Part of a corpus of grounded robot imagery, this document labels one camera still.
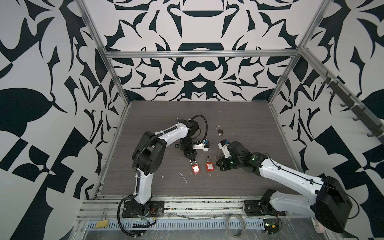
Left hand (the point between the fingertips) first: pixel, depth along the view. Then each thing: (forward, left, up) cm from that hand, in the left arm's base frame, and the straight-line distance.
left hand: (192, 155), depth 88 cm
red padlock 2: (-5, -10, -2) cm, 11 cm away
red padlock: (-7, -1, -2) cm, 8 cm away
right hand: (-7, -12, +5) cm, 15 cm away
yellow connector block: (-31, +43, -4) cm, 53 cm away
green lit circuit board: (-34, -36, -5) cm, 50 cm away
